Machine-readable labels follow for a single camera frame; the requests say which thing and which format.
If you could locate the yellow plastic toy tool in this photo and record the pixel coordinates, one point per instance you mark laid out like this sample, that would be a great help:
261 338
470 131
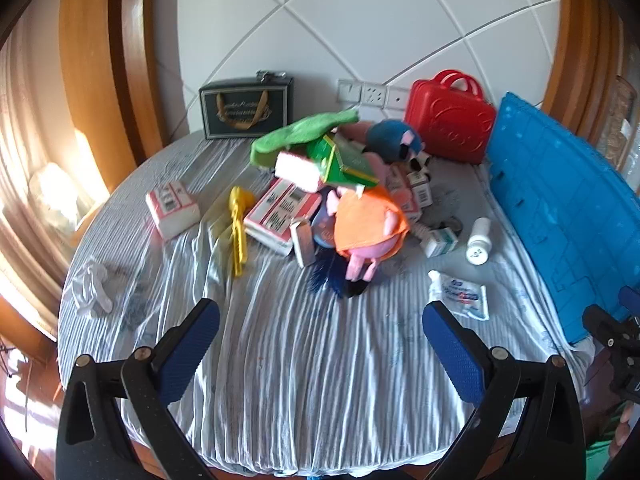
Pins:
239 230

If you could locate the small white ridged bottle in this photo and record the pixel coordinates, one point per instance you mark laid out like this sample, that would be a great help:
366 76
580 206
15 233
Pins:
421 232

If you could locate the wooden door frame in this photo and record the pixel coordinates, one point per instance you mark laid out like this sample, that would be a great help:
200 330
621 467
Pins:
575 35
100 60

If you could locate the person's right hand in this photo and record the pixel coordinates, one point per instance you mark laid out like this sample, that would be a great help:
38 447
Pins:
624 432

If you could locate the green white medicine box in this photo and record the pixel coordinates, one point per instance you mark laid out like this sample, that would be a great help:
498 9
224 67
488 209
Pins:
440 242

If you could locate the metal clip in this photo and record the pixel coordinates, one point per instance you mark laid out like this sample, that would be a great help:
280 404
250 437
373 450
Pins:
270 76

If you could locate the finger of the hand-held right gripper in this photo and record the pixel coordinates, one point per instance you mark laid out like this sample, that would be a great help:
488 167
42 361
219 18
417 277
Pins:
612 332
631 299

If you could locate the white barcode box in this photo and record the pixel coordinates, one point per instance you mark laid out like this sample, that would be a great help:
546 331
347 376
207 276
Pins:
421 187

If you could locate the white cardboard tube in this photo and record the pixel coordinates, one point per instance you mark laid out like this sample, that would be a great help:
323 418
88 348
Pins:
413 164
424 161

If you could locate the white plastic bag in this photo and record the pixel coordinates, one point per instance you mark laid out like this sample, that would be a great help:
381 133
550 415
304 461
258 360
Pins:
57 195

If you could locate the blue plush toy pink ears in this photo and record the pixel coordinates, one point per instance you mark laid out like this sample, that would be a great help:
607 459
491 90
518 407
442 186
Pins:
390 140

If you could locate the green cloth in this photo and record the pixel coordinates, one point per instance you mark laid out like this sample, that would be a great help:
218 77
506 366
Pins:
295 132

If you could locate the small red white tissue pack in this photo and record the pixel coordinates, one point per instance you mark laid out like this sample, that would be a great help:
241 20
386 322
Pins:
172 207

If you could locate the blue plastic crate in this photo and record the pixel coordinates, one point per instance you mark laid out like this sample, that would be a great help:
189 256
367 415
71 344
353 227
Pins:
550 200

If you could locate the beige curtain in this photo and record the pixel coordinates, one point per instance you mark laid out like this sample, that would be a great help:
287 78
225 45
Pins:
30 135

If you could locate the black gift box gold print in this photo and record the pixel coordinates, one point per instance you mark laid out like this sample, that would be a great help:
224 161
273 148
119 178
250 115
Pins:
240 110

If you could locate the large white medicine bottle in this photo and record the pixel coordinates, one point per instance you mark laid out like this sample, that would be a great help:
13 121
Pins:
479 242

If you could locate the large red white pack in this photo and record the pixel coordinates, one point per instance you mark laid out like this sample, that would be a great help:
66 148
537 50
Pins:
277 212

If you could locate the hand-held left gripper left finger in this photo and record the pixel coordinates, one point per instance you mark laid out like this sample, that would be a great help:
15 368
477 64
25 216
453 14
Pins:
192 345

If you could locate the person's green clothing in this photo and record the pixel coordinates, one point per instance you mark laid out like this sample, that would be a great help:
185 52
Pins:
600 452

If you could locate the red toy suitcase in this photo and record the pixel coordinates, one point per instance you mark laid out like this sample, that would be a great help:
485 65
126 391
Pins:
450 120

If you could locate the green cardboard box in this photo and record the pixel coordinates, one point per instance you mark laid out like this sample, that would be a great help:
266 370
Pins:
345 162

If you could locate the white blue wipes packet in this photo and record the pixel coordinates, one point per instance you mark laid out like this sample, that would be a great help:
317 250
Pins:
457 295

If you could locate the pink pig plush orange dress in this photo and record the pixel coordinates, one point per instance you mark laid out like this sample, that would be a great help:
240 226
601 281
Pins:
362 220

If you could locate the pink barcode box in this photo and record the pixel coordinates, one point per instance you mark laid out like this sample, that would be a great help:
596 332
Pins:
400 190

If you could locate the blue feather duster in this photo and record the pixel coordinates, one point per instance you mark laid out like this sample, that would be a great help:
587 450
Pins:
330 280

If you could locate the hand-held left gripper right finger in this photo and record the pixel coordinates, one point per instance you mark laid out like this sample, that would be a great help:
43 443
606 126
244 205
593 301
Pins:
452 355

